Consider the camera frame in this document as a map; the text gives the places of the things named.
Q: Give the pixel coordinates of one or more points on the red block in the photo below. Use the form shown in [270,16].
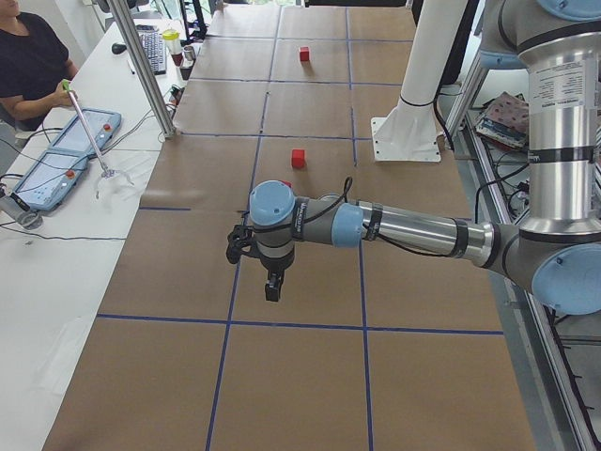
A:
[298,160]
[304,54]

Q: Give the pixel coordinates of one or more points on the grabber reacher stick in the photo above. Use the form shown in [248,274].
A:
[106,172]

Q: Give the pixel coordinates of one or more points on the person's hand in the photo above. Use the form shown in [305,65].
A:
[62,97]

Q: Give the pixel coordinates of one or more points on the metal cup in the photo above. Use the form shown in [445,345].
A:
[189,54]

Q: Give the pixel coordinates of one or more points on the lower teach pendant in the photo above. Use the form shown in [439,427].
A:
[48,182]

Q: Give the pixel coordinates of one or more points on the yellow lid cup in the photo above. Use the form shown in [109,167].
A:
[172,42]

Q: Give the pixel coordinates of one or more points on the black keyboard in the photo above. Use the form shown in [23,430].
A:
[155,51]

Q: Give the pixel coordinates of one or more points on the black computer mouse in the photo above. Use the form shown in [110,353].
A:
[118,48]

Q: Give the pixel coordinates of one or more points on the person in black shirt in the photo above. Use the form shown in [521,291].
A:
[34,61]

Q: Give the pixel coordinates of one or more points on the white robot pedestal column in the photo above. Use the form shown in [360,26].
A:
[408,133]

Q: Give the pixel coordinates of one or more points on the grey clamp mount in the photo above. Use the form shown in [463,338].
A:
[19,211]

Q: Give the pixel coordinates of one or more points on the aluminium frame post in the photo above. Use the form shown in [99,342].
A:
[122,15]

